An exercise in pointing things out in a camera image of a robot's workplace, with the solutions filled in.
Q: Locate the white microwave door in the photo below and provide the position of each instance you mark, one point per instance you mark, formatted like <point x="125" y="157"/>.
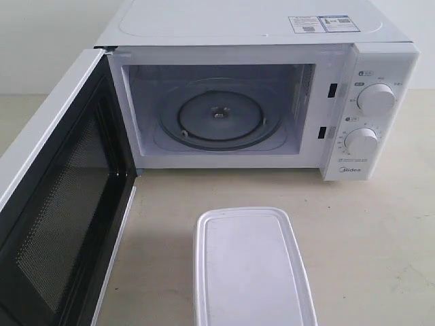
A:
<point x="67" y="185"/>

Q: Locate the white plastic lidded container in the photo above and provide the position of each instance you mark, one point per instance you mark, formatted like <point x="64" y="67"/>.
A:
<point x="248" y="269"/>

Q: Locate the upper white control knob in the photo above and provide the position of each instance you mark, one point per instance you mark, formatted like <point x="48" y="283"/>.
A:
<point x="376" y="99"/>

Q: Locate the glass microwave turntable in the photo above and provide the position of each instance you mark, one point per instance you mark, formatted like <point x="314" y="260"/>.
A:
<point x="220" y="114"/>

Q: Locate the lower white control knob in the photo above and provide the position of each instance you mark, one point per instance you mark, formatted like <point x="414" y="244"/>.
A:
<point x="361" y="142"/>

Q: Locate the white control knob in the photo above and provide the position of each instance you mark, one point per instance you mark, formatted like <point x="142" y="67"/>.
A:
<point x="361" y="142"/>
<point x="376" y="99"/>

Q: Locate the white microwave oven body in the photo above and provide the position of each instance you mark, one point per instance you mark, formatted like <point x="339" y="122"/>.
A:
<point x="156" y="46"/>

